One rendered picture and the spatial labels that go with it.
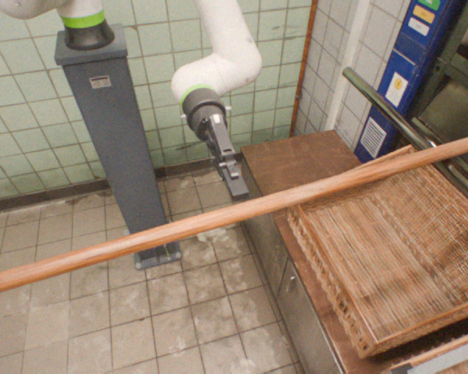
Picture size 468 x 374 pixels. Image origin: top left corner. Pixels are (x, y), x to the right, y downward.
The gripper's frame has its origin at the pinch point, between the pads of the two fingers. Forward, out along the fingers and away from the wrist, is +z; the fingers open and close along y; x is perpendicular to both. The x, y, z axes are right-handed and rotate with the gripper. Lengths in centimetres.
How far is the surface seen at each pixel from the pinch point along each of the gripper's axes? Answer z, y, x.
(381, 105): -17.0, 2.9, -44.4
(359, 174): 5.3, -0.8, -22.5
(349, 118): -71, 52, -83
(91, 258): 8.4, 0.1, 25.7
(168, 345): -14, 120, 27
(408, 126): -7.3, 2.4, -44.7
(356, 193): -29, 55, -61
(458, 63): -31, 4, -82
